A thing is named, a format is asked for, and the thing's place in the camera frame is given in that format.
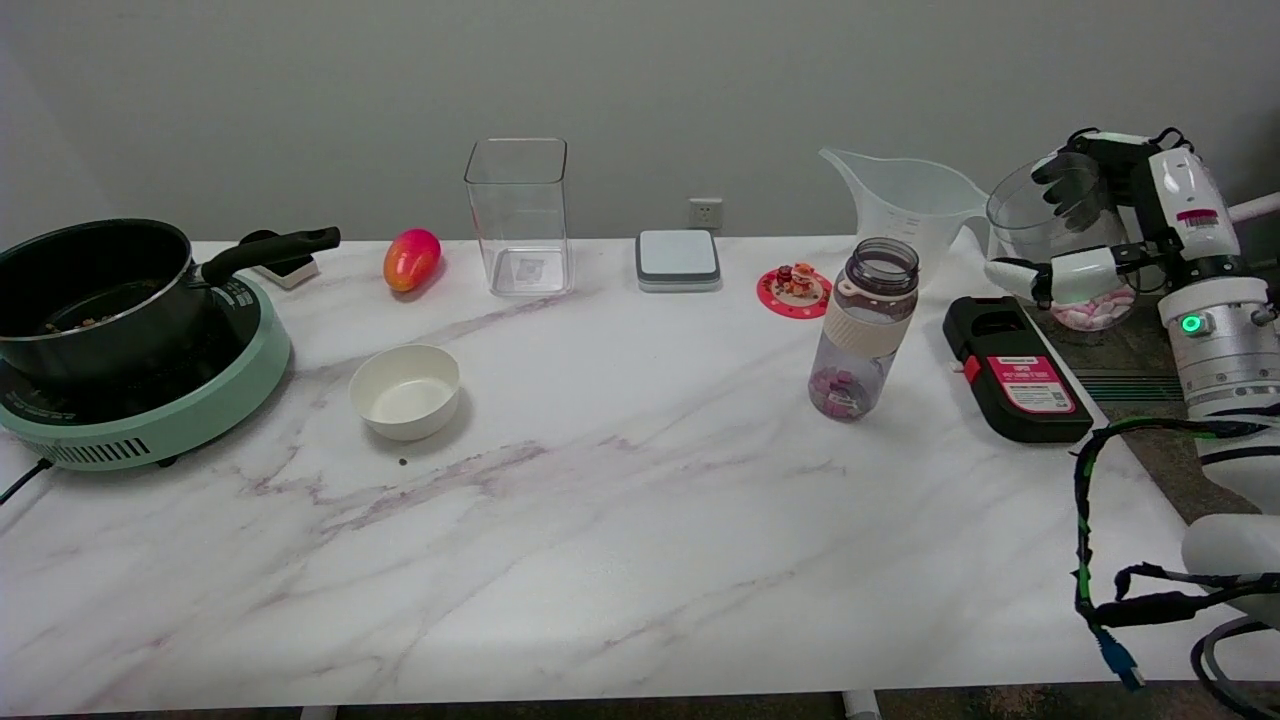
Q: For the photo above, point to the white tube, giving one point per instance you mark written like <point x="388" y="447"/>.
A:
<point x="1262" y="206"/>

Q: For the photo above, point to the clear plastic cup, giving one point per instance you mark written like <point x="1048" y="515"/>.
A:
<point x="1010" y="225"/>

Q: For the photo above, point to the white black power plug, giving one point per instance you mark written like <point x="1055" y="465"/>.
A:
<point x="295" y="272"/>

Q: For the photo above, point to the red coaster with figurine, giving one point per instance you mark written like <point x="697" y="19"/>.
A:
<point x="780" y="300"/>

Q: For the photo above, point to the white round bowl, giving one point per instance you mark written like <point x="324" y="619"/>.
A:
<point x="405" y="395"/>

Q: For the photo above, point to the clear water bottle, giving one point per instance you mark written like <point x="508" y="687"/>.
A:
<point x="865" y="330"/>

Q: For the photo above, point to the red orange toy mango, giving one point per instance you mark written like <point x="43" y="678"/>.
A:
<point x="410" y="260"/>

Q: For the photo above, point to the floor vent grille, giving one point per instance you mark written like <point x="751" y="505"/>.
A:
<point x="1120" y="388"/>

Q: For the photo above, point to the mint green induction cooker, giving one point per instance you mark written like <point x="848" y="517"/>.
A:
<point x="200" y="410"/>

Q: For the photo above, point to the white wall socket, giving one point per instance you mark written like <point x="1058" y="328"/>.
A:
<point x="705" y="213"/>

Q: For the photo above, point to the black box with red label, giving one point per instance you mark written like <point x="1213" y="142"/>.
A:
<point x="1010" y="400"/>

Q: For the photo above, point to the pink white candy pile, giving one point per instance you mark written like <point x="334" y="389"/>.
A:
<point x="1095" y="312"/>
<point x="840" y="393"/>

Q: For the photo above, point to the clear square storage container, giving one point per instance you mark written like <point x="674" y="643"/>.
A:
<point x="520" y="220"/>

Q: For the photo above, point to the clear plastic measuring jug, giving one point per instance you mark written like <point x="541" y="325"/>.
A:
<point x="900" y="200"/>

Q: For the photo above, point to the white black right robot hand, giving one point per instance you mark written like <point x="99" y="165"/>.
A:
<point x="1190" y="210"/>

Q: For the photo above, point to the grey white square lid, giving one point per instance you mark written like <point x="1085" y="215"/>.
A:
<point x="678" y="255"/>

